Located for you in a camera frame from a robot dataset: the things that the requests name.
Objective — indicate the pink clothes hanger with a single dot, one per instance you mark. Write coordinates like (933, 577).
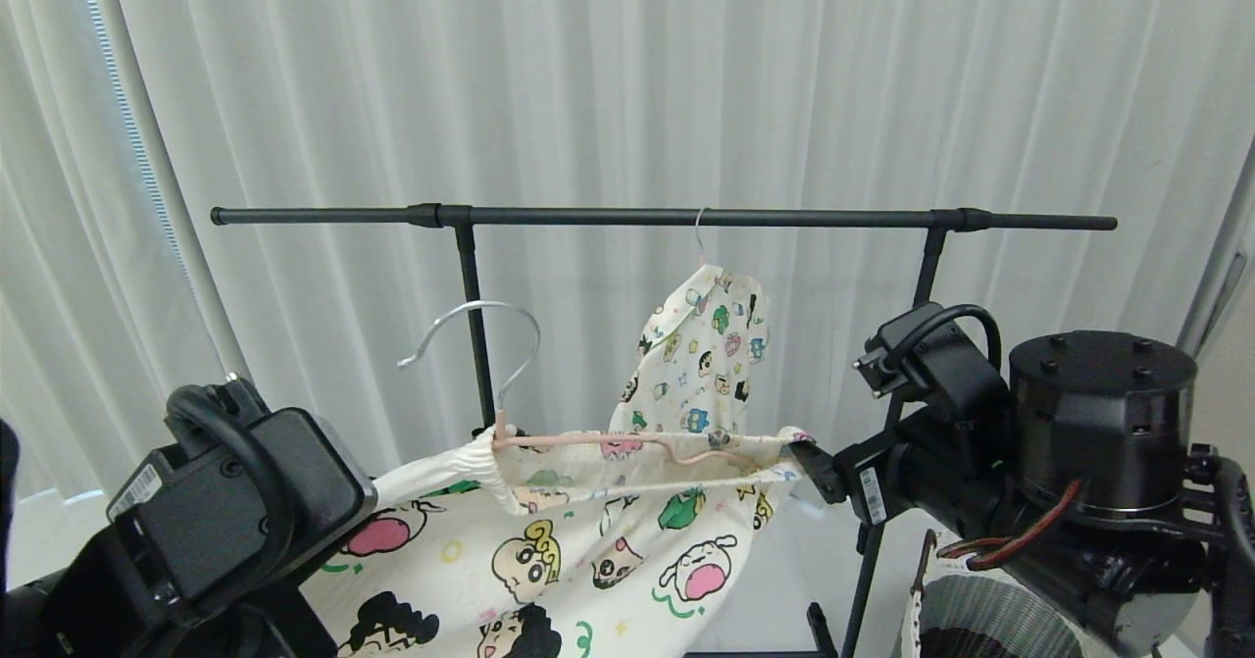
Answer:
(608, 438)
(699, 236)

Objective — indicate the white laundry basket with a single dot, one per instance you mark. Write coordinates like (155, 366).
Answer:
(990, 619)

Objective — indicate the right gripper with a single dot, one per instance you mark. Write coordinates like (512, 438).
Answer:
(922, 481)

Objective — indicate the cream printed garment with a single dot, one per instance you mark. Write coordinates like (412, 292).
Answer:
(588, 540)
(706, 354)

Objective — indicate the black clothes rack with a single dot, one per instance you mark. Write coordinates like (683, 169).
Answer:
(784, 218)

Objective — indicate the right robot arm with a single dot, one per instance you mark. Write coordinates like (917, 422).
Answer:
(1108, 442)

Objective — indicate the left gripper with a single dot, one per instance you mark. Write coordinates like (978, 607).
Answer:
(88, 609)

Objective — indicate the white curtain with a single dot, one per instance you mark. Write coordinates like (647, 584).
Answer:
(686, 70)

